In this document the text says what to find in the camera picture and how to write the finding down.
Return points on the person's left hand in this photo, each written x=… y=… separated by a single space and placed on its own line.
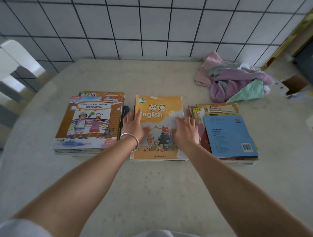
x=132 y=125

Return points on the person's right hand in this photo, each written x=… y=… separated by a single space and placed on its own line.
x=186 y=135

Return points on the person's right thumb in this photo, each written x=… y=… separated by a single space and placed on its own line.
x=173 y=133

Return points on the person's left thumb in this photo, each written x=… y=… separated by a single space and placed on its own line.
x=146 y=130

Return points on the orange language textbook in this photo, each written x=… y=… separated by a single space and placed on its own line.
x=159 y=108

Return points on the person's right forearm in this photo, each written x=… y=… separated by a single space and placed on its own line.
x=234 y=195

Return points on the person's left forearm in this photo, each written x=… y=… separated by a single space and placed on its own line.
x=80 y=185

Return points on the dark blue book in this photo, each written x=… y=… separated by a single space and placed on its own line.
x=126 y=112

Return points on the green label red book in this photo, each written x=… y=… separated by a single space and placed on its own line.
x=199 y=122

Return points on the orange book under picture book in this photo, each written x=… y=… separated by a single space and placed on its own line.
x=108 y=93

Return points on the orange book with house picture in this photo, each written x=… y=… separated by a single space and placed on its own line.
x=220 y=107

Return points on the blue back cover book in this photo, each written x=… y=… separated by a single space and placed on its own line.
x=227 y=136

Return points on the children drawing picture book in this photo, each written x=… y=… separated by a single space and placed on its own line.
x=80 y=117

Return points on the pink cloth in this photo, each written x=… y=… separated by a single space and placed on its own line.
x=204 y=73

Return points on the stack of mixed school books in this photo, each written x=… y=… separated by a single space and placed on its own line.
x=236 y=161

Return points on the purple cloth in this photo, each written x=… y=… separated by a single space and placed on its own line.
x=227 y=85

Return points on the stack of thin picture books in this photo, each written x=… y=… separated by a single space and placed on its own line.
x=73 y=152

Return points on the mint green cloth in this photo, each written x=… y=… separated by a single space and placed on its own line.
x=249 y=91

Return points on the grey white cloth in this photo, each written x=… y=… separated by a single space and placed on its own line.
x=238 y=67

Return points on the person's white garment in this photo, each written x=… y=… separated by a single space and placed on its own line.
x=166 y=234

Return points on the small cardboard box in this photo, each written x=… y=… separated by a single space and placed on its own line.
x=294 y=84

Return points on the white grey chair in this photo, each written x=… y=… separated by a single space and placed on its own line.
x=17 y=63

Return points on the dark cabinet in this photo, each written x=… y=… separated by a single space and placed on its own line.
x=304 y=61

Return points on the person's white sleeve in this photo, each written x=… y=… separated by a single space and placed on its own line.
x=19 y=229

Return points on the gold patterned frame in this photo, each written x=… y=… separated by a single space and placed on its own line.
x=291 y=36

